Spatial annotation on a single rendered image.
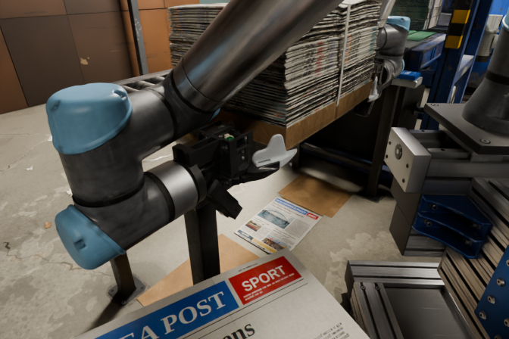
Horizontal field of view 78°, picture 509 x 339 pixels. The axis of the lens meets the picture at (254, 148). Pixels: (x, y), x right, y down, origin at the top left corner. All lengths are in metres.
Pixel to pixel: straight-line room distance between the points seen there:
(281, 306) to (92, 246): 0.20
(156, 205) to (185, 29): 0.37
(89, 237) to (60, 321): 1.09
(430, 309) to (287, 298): 0.90
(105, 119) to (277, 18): 0.18
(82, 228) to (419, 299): 1.01
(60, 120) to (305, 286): 0.26
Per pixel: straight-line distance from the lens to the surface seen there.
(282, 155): 0.52
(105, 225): 0.37
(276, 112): 0.52
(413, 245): 0.83
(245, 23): 0.31
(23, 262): 1.75
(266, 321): 0.28
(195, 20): 0.62
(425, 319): 1.14
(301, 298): 0.30
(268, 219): 1.63
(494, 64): 0.76
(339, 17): 0.64
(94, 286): 1.50
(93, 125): 0.32
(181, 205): 0.41
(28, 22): 3.71
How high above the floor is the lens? 1.07
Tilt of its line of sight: 28 degrees down
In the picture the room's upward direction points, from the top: straight up
